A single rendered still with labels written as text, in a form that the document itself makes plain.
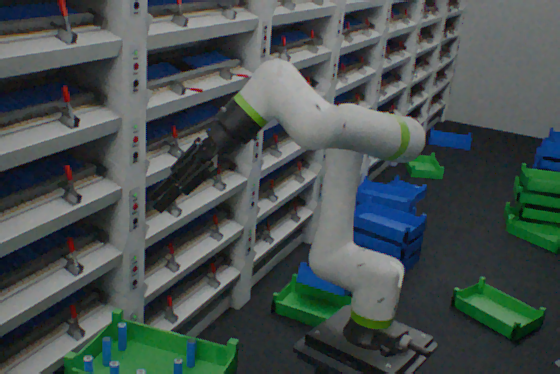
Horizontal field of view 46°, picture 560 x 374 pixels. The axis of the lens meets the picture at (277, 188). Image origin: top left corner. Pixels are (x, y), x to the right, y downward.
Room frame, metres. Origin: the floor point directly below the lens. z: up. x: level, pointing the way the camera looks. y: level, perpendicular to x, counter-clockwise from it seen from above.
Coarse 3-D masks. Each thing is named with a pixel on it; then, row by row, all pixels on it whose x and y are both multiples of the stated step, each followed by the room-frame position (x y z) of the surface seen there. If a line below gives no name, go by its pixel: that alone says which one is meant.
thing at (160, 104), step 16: (160, 48) 2.00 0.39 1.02; (176, 48) 2.08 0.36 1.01; (224, 48) 2.26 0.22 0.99; (240, 64) 2.21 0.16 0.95; (256, 64) 2.21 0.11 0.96; (208, 80) 2.00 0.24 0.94; (224, 80) 2.05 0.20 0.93; (240, 80) 2.12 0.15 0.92; (160, 96) 1.76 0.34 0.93; (176, 96) 1.80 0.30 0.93; (192, 96) 1.86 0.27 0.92; (208, 96) 1.96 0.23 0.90; (160, 112) 1.73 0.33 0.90
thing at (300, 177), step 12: (300, 156) 2.88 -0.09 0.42; (288, 168) 2.75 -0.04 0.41; (300, 168) 2.84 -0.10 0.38; (312, 168) 2.86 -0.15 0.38; (264, 180) 2.56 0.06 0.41; (276, 180) 2.59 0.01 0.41; (288, 180) 2.67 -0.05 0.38; (300, 180) 2.70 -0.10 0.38; (312, 180) 2.81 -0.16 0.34; (264, 192) 2.50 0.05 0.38; (276, 192) 2.54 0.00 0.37; (288, 192) 2.58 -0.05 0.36; (264, 204) 2.41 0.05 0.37; (276, 204) 2.46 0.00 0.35; (264, 216) 2.38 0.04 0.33
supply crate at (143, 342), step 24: (120, 312) 1.27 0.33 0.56; (96, 336) 1.20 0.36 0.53; (144, 336) 1.26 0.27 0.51; (168, 336) 1.24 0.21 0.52; (72, 360) 1.09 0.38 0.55; (96, 360) 1.19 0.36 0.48; (120, 360) 1.19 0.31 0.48; (144, 360) 1.20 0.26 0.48; (168, 360) 1.21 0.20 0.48; (216, 360) 1.21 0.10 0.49
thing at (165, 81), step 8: (216, 64) 2.09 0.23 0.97; (224, 64) 2.12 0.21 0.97; (232, 64) 2.16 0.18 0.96; (192, 72) 1.95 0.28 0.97; (200, 72) 1.98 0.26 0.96; (208, 72) 2.03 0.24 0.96; (216, 72) 2.07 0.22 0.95; (152, 80) 1.78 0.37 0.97; (160, 80) 1.80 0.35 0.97; (168, 80) 1.83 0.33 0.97; (184, 80) 1.91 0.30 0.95; (152, 88) 1.76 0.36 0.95
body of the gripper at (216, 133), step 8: (216, 120) 1.38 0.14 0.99; (208, 128) 1.37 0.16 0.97; (216, 128) 1.36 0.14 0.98; (208, 136) 1.36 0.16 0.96; (216, 136) 1.35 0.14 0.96; (224, 136) 1.35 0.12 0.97; (208, 144) 1.38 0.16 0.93; (216, 144) 1.35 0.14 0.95; (224, 144) 1.35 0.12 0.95; (232, 144) 1.35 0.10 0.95; (240, 144) 1.37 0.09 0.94; (208, 152) 1.35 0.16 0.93; (216, 152) 1.34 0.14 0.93; (224, 152) 1.35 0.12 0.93; (200, 160) 1.35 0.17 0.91; (208, 160) 1.35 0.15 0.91
